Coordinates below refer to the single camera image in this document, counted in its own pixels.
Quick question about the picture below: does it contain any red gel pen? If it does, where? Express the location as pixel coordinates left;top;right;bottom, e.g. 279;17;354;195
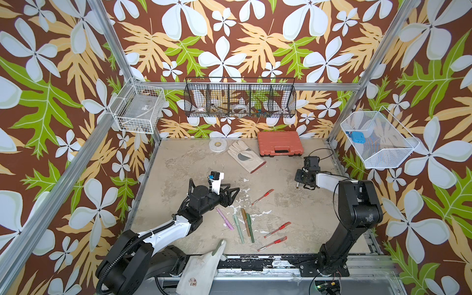
258;236;288;252
251;189;274;206
264;222;291;238

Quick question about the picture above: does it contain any aluminium frame post right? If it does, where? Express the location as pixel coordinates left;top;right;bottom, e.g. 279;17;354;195
327;1;420;143

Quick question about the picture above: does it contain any black wire basket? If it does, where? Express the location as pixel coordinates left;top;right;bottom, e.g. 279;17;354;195
183;77;297;118

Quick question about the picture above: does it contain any red plastic tool case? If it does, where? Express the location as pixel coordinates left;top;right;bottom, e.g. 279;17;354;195
257;131;304;157

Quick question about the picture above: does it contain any blue object in basket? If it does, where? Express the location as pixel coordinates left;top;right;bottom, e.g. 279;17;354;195
350;131;366;144

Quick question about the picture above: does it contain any aluminium frame post left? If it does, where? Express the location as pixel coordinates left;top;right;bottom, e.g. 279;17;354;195
88;1;162;145

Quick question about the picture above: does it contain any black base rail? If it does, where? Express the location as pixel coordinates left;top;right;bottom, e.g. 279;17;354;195
217;254;351;278

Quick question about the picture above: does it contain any aluminium frame post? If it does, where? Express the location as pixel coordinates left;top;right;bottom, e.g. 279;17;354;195
88;1;162;145
327;1;420;143

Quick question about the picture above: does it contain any white wire basket left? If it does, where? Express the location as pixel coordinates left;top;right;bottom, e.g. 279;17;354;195
110;84;166;134

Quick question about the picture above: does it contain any white wire basket right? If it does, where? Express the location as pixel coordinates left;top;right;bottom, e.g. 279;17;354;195
341;110;420;169

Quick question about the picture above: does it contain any beige work glove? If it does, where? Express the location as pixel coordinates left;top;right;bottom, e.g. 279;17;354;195
227;140;266;173

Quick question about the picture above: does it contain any pink pen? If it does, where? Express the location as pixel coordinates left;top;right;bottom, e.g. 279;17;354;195
216;208;234;231

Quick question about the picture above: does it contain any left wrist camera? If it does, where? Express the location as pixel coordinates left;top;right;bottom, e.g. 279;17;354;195
208;171;224;195

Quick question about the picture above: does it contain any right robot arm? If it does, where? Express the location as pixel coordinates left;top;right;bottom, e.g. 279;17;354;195
295;156;383;275

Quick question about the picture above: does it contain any white wire basket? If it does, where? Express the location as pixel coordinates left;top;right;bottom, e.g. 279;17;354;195
110;84;166;134
341;110;420;169

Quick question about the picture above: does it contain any white tape roll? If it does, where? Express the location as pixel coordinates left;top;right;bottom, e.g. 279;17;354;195
209;138;228;153

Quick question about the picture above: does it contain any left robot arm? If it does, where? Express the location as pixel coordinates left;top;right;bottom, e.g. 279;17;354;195
95;181;240;295

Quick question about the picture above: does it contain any dark green pen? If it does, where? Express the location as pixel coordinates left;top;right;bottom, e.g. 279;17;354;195
246;213;255;243

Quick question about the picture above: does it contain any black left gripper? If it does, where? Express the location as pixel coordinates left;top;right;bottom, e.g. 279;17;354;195
198;182;238;217

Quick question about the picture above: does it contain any white green glove front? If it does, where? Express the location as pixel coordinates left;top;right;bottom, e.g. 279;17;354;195
176;240;227;295

